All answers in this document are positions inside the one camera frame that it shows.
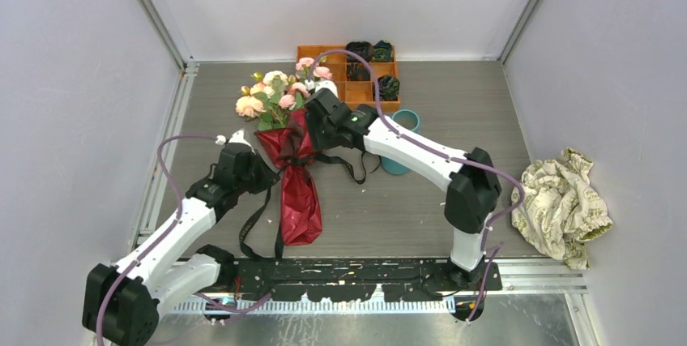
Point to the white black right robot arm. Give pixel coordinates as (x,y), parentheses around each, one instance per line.
(468,179)

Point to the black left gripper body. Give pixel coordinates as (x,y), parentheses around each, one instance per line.
(257,179)

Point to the crumpled beige printed cloth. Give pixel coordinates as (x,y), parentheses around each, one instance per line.
(560,210)

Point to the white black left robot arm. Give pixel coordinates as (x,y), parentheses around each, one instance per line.
(124,302)

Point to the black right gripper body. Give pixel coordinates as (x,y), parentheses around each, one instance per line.
(321,135)

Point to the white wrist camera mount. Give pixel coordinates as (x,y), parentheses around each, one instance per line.
(325,84)
(237,137)

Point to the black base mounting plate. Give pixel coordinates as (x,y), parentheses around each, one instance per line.
(354,279)

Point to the orange compartment tray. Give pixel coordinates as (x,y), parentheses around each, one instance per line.
(356,85)

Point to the aluminium frame rail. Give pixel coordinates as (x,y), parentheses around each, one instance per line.
(539,276)

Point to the black ribbon gold lettering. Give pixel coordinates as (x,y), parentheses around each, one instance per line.
(300,221)

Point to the pink flower bouquet red wrap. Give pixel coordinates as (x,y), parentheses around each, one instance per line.
(276,102)

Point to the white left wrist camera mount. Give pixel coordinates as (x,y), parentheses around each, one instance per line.
(237,137)

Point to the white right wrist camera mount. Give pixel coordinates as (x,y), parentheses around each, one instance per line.
(325,84)

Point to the dark rolled sock back right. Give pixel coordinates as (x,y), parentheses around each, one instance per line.
(383,51)

